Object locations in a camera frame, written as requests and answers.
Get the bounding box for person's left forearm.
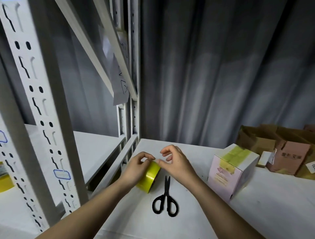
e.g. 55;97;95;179
36;180;131;239

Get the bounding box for yellow tape roll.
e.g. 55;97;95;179
136;160;161;194
0;163;15;193

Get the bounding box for white metal shelf rack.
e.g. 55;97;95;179
0;0;142;239

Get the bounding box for person's right forearm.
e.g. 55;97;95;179
187;178;266;239

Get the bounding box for handwritten paper sheet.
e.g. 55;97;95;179
113;64;130;106
98;25;130;70

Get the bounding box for brown box with 7020 sticker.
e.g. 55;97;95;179
294;129;315;180

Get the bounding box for pink and yellow printed box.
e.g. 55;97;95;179
207;143;260;203

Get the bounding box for brown box with white label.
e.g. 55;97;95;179
237;124;277;156

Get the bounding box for person's right hand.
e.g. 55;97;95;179
158;144;200;189

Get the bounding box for person's left hand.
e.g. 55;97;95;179
118;152;156;190

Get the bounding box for black scissors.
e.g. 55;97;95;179
152;175;180;218

